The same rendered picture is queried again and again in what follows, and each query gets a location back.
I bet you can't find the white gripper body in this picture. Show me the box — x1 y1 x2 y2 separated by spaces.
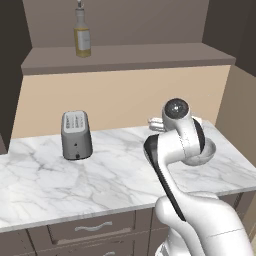
147 115 203 132

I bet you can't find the marbled grey mixing bowl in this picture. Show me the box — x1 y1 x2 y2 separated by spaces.
182 137 217 167

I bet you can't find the brown cabinet shelf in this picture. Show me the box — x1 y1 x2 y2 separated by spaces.
20 42 237 76

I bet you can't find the yellow oil bottle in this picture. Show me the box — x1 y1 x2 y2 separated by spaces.
73 0 92 59

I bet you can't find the dark brown cabinet door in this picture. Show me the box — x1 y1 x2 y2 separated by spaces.
201 0 256 78
0 0 33 155

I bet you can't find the grey toaster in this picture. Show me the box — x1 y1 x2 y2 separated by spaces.
60 110 94 162

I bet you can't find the brown cupboard door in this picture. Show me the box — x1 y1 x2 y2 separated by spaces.
0 229 36 256
147 207 170 256

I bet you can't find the brown drawer front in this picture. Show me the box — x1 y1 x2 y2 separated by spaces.
35 231 150 256
47 209 137 247

